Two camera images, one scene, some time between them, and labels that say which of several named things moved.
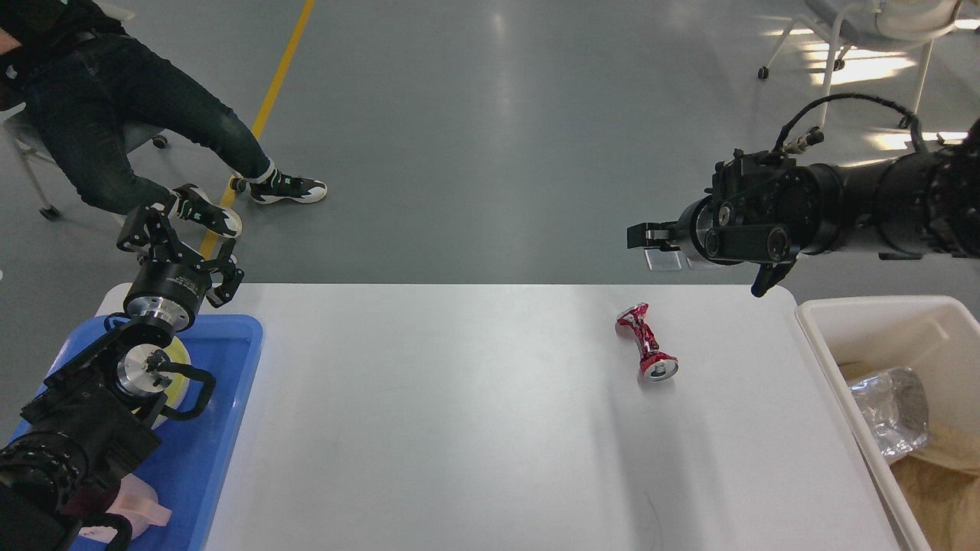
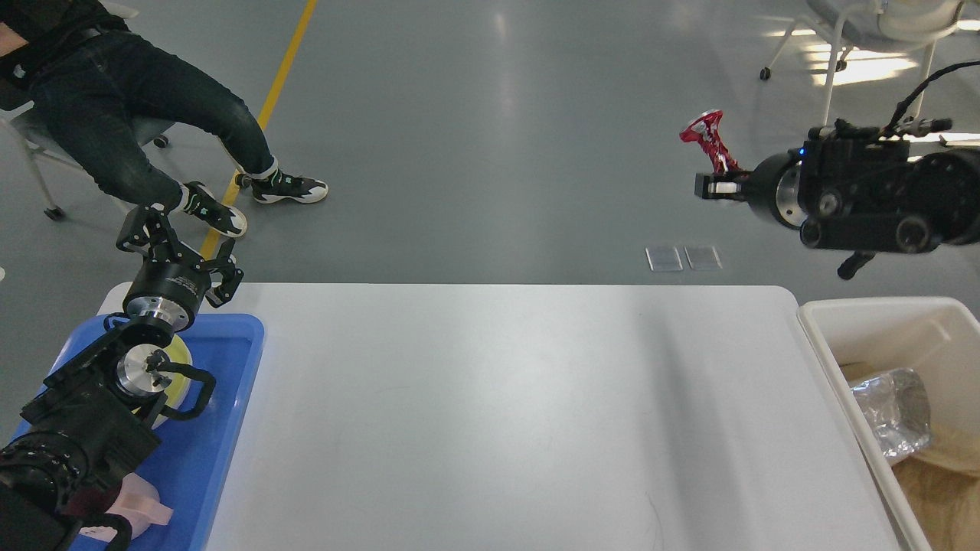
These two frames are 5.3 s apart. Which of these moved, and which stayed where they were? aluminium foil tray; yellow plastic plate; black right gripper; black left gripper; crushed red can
Moved: crushed red can; black right gripper
Stayed: black left gripper; aluminium foil tray; yellow plastic plate
